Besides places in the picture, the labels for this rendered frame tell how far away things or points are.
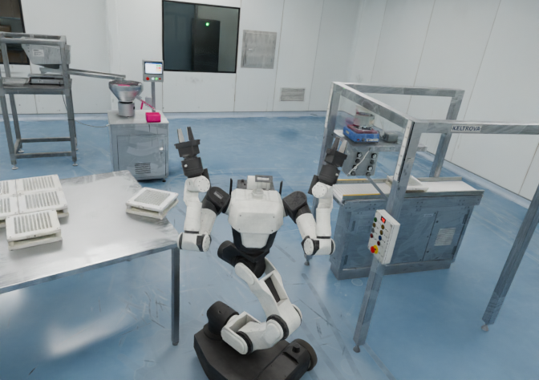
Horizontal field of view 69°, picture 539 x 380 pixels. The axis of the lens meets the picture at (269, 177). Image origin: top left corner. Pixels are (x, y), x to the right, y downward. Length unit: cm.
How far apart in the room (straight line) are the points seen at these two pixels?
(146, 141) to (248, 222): 291
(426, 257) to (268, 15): 548
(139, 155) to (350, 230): 261
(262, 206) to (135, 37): 568
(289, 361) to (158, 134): 302
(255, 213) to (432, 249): 227
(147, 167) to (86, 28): 313
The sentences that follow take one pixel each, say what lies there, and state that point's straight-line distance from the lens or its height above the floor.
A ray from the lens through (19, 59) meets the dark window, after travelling 734.
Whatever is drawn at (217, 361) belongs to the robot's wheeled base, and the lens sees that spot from 253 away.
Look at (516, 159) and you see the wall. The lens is 624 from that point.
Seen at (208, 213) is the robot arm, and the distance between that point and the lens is 188.
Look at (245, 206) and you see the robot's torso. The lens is 190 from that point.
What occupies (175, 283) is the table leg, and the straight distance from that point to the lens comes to 249.
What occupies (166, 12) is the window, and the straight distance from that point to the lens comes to 731.
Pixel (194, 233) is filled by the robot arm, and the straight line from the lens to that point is 175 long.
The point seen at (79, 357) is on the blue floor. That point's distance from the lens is 289.
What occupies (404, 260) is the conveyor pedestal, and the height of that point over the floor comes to 15.
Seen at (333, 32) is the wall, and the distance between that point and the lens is 855.
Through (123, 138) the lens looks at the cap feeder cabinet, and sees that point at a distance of 462.
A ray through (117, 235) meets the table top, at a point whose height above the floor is 82.
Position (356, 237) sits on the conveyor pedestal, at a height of 43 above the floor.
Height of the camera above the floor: 209
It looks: 24 degrees down
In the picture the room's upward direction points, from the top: 6 degrees clockwise
